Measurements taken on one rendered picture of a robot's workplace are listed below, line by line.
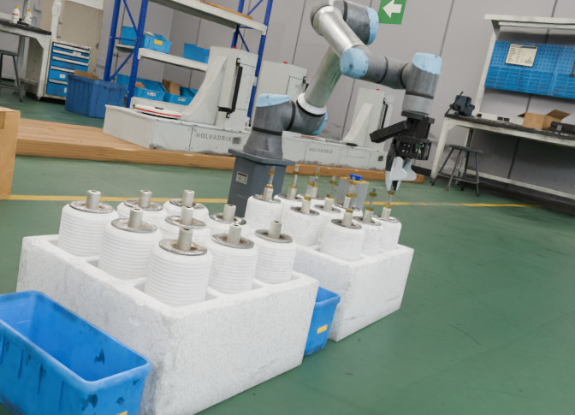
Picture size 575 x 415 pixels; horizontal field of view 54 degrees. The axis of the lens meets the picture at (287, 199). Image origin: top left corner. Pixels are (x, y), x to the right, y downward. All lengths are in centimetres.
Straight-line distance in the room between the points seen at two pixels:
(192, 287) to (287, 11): 829
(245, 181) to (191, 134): 166
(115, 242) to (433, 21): 679
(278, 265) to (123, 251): 28
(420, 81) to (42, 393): 111
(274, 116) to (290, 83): 226
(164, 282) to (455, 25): 670
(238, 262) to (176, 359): 19
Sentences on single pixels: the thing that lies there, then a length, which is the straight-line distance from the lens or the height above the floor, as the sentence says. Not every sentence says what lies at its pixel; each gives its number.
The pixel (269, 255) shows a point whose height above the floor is 23.
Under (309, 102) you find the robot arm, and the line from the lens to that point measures 207.
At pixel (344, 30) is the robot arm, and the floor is 74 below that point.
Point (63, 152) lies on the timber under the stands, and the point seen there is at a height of 3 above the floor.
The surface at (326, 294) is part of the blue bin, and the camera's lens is 127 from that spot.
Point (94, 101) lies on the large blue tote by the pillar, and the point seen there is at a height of 16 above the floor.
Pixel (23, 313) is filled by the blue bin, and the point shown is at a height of 8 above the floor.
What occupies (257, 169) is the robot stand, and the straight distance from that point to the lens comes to 202.
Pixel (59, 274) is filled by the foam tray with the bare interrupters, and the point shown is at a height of 15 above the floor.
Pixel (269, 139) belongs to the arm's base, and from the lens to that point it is 205.
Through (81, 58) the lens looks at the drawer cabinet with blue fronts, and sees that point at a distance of 697.
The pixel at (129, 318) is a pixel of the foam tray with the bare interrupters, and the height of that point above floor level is 14.
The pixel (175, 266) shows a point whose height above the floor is 23.
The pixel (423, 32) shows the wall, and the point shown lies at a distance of 754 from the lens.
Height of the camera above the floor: 50
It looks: 9 degrees down
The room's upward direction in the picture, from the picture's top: 12 degrees clockwise
